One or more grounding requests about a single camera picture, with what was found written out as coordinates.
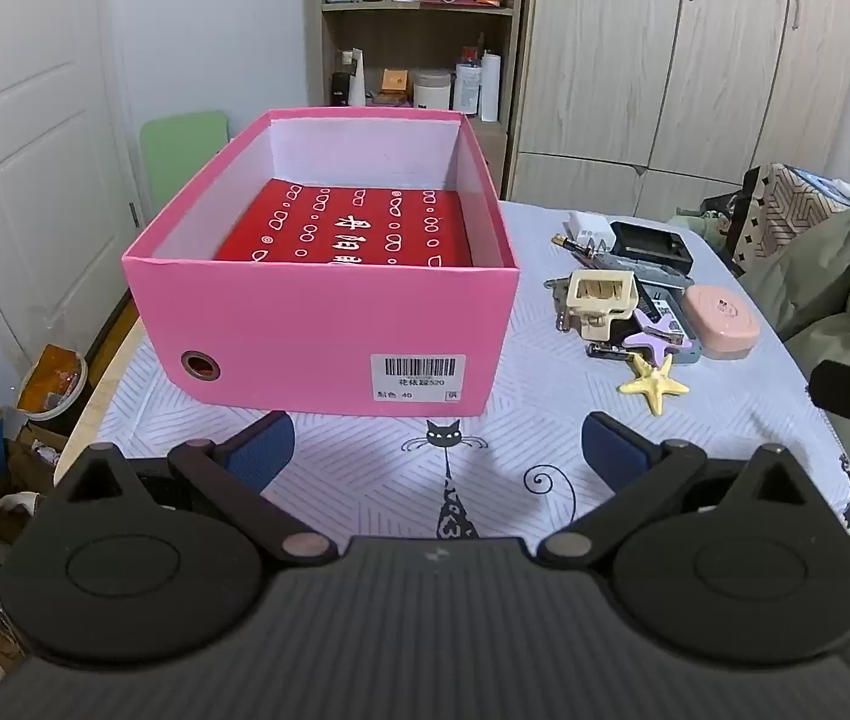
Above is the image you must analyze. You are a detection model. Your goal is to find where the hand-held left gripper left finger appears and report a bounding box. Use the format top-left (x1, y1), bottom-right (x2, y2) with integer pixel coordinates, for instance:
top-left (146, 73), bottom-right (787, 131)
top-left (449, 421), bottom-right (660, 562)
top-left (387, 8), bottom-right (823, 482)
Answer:
top-left (56, 411), bottom-right (337, 568)

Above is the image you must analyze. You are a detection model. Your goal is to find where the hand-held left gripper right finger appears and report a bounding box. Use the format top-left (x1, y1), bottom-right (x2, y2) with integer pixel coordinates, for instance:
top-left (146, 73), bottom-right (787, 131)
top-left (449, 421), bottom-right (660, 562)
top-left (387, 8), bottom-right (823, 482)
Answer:
top-left (536, 411), bottom-right (822, 569)

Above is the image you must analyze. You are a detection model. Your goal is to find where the yellow starfish hair clip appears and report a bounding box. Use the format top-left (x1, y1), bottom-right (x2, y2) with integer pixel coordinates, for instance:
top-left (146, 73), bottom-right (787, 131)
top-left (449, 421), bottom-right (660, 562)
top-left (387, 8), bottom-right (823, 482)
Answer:
top-left (617, 352), bottom-right (692, 417)

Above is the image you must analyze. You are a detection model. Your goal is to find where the pink cardboard box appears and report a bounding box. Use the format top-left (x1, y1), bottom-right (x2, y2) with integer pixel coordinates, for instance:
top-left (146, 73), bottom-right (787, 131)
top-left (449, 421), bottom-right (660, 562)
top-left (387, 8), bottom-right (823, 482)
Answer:
top-left (122, 108), bottom-right (522, 418)

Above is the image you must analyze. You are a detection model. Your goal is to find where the purple starfish hair clip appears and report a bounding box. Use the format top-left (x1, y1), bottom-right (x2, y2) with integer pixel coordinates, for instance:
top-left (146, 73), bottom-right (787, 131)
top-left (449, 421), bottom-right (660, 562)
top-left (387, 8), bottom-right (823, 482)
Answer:
top-left (623, 313), bottom-right (696, 365)

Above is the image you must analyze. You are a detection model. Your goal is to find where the cream claw hair clip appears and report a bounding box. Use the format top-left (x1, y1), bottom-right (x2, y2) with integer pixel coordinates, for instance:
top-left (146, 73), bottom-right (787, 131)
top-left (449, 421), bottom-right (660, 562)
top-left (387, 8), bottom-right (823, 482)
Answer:
top-left (563, 270), bottom-right (639, 342)

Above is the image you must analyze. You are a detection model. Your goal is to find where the pink compact case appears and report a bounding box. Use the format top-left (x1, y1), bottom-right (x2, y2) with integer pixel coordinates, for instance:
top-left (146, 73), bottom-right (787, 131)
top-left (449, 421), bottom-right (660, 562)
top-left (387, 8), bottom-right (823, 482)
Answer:
top-left (680, 283), bottom-right (761, 359)

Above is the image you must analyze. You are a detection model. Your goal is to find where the black charger box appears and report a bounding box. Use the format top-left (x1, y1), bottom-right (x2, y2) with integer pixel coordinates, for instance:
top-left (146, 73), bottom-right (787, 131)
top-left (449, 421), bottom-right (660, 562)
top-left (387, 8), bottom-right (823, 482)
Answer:
top-left (609, 220), bottom-right (694, 278)

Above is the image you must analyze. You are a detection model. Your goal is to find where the green quilt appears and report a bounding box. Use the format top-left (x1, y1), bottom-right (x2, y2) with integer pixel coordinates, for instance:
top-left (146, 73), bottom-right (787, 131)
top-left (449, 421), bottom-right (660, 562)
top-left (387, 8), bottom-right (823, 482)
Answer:
top-left (740, 187), bottom-right (850, 466)

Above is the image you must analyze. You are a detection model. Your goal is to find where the grey rectangular case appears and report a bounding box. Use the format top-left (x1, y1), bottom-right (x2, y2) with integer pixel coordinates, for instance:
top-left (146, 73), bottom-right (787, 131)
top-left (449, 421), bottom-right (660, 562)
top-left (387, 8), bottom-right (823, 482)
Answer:
top-left (582, 251), bottom-right (703, 367)

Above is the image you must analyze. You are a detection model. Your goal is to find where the diamond patterned bag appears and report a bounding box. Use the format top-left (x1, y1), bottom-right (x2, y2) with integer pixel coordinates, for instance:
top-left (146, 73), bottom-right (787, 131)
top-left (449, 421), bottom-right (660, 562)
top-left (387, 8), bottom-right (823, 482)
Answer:
top-left (720, 163), bottom-right (850, 263)

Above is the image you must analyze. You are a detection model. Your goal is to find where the white power adapter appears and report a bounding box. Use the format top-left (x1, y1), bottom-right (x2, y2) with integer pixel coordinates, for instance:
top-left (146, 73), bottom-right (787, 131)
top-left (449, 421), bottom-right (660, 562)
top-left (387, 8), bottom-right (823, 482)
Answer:
top-left (564, 211), bottom-right (613, 250)

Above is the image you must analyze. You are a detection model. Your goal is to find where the trash bin with orange bag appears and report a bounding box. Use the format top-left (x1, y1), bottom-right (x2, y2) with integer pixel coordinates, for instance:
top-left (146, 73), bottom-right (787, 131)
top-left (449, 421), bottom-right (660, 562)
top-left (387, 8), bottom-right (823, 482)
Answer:
top-left (16, 345), bottom-right (88, 421)

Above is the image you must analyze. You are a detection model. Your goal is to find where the brown cardboard box with trash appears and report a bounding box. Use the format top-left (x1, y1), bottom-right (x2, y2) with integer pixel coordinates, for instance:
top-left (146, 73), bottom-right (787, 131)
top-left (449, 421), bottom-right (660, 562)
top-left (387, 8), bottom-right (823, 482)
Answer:
top-left (8, 420), bottom-right (70, 496)

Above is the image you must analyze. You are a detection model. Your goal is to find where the red patterned paper liner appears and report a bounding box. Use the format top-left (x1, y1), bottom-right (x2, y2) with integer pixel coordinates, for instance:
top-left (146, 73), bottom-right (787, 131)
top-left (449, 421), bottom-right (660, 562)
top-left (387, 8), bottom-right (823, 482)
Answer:
top-left (215, 178), bottom-right (475, 269)

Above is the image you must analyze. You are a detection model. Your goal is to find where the green folding board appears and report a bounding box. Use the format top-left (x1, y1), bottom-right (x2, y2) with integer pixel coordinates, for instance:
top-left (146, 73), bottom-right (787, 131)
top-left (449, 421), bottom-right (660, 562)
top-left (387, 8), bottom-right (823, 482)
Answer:
top-left (140, 111), bottom-right (231, 222)

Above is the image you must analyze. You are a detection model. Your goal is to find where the beige wardrobe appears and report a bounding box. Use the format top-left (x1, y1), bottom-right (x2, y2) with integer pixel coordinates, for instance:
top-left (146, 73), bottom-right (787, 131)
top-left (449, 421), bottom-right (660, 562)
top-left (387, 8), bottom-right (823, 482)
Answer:
top-left (503, 0), bottom-right (850, 218)

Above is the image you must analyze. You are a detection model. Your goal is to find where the white door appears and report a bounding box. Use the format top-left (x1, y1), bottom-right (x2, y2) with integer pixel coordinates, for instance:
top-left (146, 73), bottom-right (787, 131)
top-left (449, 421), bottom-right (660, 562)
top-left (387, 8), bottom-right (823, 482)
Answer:
top-left (0, 0), bottom-right (148, 391)

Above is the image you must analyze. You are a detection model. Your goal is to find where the white paper roll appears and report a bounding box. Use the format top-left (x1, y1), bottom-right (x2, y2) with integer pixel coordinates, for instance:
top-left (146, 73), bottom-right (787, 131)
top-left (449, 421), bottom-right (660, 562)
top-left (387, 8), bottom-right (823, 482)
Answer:
top-left (480, 54), bottom-right (501, 123)

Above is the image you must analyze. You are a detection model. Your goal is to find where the white can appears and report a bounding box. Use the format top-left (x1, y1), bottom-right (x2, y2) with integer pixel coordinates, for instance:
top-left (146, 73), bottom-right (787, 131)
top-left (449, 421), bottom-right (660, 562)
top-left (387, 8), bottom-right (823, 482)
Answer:
top-left (455, 62), bottom-right (483, 115)

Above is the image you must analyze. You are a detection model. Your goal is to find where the white jar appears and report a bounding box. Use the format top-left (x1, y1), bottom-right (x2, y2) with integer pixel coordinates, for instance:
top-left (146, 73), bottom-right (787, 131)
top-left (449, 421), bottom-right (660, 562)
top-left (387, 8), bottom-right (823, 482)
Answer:
top-left (413, 71), bottom-right (453, 110)

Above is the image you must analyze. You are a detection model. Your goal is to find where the wooden shelf unit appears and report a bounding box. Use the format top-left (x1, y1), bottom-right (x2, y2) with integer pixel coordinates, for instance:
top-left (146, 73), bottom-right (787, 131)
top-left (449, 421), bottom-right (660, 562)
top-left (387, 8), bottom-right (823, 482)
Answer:
top-left (305, 0), bottom-right (527, 200)

